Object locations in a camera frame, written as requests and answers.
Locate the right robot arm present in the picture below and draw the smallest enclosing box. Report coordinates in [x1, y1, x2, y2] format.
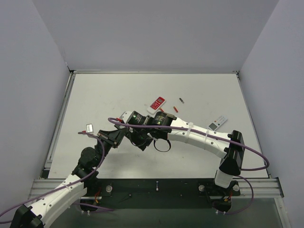
[120, 111, 244, 189]

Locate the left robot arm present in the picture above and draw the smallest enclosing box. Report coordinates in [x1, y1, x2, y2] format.
[10, 128, 127, 228]

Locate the red and white remote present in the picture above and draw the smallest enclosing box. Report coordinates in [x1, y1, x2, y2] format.
[146, 96, 166, 115]

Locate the white remote control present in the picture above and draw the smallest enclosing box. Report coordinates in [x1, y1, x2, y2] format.
[208, 115, 228, 131]

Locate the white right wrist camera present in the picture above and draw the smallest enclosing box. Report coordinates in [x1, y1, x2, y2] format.
[119, 111, 133, 124]

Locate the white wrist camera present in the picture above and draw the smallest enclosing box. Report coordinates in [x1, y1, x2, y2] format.
[119, 111, 133, 124]
[85, 123, 94, 133]

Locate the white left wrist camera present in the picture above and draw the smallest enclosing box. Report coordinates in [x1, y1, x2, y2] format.
[85, 123, 94, 133]

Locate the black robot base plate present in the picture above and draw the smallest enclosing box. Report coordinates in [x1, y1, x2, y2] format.
[80, 178, 240, 211]

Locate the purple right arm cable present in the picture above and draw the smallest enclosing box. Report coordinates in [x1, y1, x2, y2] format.
[108, 117, 270, 216]

